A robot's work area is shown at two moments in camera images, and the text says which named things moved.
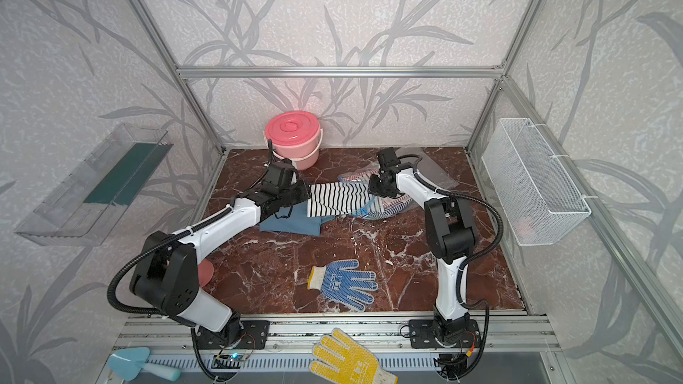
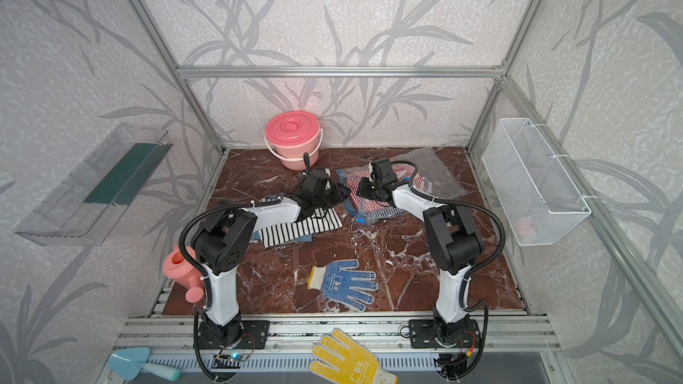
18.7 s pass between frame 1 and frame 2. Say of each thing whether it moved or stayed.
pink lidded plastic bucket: stayed
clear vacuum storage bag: stayed
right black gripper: stayed
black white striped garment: moved
